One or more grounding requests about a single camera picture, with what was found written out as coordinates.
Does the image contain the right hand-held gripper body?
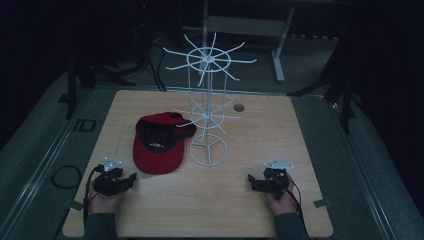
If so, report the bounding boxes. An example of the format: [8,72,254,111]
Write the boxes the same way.
[256,157,296,201]

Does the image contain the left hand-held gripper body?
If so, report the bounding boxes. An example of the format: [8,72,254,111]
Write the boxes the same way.
[92,156,132,197]

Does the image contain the red and black baseball cap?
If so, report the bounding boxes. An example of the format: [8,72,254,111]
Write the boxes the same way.
[132,111,197,176]

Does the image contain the white wire display rack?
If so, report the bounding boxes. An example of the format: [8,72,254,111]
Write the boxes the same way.
[162,32,258,167]

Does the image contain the person's left hand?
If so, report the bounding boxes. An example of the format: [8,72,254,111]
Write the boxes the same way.
[87,188,128,216]

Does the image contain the person's right hand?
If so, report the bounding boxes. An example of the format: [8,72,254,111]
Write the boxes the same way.
[264,172,299,217]

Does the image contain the grey tape strip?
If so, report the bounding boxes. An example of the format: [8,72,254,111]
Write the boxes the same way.
[313,198,334,209]
[68,199,84,212]

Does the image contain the black tripod stand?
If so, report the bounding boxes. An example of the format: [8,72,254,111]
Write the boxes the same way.
[287,56,364,135]
[65,56,150,120]

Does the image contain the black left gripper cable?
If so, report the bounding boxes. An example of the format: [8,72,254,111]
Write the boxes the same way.
[82,164,105,228]

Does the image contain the coiled black floor cable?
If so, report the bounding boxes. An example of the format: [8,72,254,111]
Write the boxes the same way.
[51,164,83,190]

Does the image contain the black floor cables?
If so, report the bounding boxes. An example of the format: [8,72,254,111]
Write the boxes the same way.
[146,33,168,93]

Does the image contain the white metal desk frame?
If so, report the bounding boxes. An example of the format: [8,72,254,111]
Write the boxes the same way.
[181,0,298,84]

